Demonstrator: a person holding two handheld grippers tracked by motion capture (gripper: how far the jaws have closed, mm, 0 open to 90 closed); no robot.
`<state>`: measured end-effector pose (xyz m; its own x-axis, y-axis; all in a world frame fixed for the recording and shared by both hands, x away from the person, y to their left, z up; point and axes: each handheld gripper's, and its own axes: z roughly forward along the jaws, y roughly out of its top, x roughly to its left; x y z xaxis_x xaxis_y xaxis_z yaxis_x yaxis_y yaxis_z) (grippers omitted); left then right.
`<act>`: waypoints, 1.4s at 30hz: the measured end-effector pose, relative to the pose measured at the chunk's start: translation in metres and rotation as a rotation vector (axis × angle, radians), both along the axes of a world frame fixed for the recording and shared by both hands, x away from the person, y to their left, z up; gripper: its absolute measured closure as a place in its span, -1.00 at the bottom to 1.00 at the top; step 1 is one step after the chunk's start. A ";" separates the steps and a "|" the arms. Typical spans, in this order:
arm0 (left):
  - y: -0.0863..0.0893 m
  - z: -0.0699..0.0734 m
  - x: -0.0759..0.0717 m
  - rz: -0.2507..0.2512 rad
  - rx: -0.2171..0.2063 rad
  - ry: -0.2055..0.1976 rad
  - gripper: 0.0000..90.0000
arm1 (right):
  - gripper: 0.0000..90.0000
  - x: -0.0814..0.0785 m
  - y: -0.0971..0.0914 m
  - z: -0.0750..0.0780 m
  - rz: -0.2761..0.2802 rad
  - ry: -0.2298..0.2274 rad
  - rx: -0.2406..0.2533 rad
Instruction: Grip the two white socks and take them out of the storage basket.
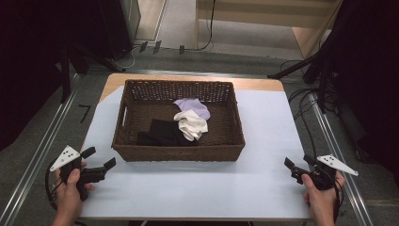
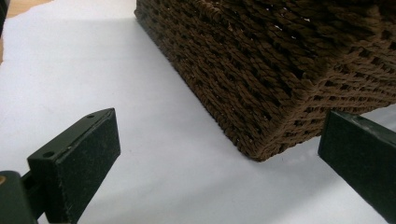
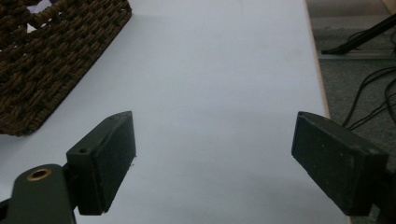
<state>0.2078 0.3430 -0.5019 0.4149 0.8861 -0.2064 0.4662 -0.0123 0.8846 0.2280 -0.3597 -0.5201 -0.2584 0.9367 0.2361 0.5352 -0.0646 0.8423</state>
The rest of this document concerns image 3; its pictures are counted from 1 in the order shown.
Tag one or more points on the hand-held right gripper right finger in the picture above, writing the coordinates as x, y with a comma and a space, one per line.
336, 161

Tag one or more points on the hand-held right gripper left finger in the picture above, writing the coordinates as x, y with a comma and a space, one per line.
106, 165

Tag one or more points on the brown woven basket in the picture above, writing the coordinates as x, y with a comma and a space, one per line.
46, 59

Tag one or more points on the black stand leg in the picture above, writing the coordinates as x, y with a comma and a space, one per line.
361, 35

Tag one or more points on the grey metal floor rail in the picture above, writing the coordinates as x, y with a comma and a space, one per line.
358, 55

